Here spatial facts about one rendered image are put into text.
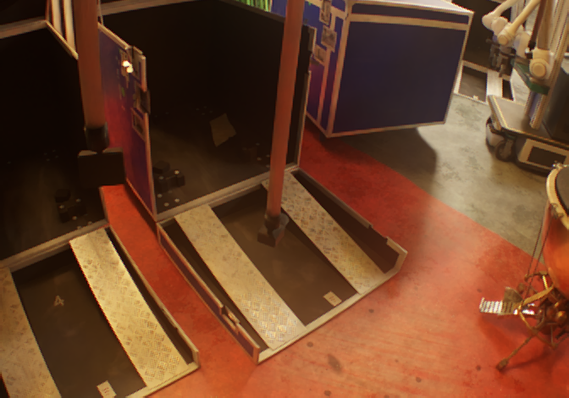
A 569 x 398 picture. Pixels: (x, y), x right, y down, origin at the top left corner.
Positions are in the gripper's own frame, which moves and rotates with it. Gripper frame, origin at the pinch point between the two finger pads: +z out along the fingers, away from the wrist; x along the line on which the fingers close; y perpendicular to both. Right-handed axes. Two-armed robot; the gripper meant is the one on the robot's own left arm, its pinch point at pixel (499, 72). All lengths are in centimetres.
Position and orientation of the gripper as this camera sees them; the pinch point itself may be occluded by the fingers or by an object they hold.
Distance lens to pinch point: 329.8
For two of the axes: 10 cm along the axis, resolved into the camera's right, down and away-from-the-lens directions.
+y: -9.7, -2.2, 1.3
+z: -1.1, 8.1, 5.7
